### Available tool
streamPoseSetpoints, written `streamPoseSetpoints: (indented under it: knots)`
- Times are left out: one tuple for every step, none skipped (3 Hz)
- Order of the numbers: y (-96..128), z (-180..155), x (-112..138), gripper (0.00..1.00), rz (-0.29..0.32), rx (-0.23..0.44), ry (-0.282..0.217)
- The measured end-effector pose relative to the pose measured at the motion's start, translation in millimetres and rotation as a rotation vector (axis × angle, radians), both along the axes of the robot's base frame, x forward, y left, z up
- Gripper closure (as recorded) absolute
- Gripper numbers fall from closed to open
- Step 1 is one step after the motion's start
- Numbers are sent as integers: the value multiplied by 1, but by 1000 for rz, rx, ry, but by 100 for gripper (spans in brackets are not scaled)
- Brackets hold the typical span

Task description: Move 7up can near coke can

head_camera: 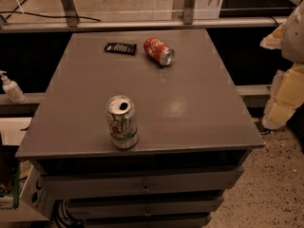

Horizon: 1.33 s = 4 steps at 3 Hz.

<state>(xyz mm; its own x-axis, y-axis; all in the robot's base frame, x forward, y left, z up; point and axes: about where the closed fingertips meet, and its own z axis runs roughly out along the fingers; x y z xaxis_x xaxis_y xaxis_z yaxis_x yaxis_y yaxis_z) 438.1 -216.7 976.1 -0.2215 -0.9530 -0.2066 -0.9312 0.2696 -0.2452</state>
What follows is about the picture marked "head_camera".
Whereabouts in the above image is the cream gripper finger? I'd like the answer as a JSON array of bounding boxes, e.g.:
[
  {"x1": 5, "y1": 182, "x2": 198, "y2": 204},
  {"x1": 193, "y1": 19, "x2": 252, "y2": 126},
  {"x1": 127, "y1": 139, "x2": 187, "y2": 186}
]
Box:
[
  {"x1": 259, "y1": 24, "x2": 284, "y2": 49},
  {"x1": 261, "y1": 64, "x2": 304, "y2": 129}
]

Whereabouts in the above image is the green white 7up can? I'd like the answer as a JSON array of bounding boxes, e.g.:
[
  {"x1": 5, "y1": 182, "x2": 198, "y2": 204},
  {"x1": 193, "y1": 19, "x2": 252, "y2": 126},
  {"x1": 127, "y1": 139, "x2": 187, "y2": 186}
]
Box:
[{"x1": 106, "y1": 95, "x2": 138, "y2": 149}]

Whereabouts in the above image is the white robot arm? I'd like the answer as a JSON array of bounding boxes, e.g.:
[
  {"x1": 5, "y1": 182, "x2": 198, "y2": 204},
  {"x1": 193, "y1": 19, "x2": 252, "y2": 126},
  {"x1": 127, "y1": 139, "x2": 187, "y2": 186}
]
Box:
[{"x1": 260, "y1": 1, "x2": 304, "y2": 129}]

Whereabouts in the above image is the red coke can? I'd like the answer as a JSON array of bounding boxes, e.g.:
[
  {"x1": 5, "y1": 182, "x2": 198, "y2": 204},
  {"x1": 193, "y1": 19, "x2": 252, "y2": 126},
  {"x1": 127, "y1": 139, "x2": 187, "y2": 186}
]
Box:
[{"x1": 143, "y1": 37, "x2": 175, "y2": 67}]

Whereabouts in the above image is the grey drawer cabinet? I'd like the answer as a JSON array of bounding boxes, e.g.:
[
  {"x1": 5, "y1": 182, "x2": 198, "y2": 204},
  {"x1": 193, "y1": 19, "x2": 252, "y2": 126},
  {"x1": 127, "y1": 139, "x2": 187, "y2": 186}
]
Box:
[{"x1": 14, "y1": 28, "x2": 266, "y2": 228}]

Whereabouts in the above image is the black snack bar packet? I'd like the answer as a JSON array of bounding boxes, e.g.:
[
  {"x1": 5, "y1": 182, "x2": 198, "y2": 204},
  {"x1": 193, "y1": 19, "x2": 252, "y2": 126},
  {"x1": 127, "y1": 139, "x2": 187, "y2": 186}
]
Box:
[{"x1": 104, "y1": 43, "x2": 137, "y2": 55}]

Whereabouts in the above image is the bottom drawer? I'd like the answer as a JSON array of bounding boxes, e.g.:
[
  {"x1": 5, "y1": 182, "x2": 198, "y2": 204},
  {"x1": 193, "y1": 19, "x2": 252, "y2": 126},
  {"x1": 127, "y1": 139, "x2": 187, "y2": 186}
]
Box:
[{"x1": 84, "y1": 213, "x2": 211, "y2": 228}]

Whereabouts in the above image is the middle drawer with knob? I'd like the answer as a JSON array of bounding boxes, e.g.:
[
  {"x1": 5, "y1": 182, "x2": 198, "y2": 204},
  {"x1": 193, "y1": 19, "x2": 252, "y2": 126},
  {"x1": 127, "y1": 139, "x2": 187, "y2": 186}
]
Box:
[{"x1": 67, "y1": 194, "x2": 223, "y2": 219}]

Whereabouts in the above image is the drawer with knob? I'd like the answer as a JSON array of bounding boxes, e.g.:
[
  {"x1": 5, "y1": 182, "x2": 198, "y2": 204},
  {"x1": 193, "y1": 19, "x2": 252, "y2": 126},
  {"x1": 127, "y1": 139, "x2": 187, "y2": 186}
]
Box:
[
  {"x1": 41, "y1": 166, "x2": 244, "y2": 200},
  {"x1": 67, "y1": 194, "x2": 223, "y2": 219}
]

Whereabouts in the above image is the top drawer with knob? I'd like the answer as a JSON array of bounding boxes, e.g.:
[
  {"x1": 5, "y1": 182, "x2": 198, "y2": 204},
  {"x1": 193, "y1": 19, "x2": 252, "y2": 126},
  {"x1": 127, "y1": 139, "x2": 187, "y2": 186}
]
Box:
[{"x1": 41, "y1": 166, "x2": 244, "y2": 200}]

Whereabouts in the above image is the white pump bottle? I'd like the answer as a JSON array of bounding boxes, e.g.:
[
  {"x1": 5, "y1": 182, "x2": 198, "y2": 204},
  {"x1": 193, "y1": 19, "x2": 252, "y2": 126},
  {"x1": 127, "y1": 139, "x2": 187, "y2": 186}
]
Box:
[{"x1": 0, "y1": 70, "x2": 26, "y2": 104}]

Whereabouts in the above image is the white cardboard box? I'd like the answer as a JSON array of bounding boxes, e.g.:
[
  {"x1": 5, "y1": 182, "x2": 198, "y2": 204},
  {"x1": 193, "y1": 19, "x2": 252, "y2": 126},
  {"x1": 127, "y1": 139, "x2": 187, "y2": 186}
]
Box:
[{"x1": 0, "y1": 161, "x2": 54, "y2": 222}]

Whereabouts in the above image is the grey metal frame rail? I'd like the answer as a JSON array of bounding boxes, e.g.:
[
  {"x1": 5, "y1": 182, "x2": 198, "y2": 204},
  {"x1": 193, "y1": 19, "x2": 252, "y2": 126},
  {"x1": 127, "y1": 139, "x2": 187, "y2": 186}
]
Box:
[{"x1": 1, "y1": 0, "x2": 302, "y2": 33}]

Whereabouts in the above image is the black cable on floor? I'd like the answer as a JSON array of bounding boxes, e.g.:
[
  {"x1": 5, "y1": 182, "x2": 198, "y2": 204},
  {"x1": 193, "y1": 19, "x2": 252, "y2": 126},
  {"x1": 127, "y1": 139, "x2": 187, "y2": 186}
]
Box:
[{"x1": 0, "y1": 0, "x2": 103, "y2": 23}]

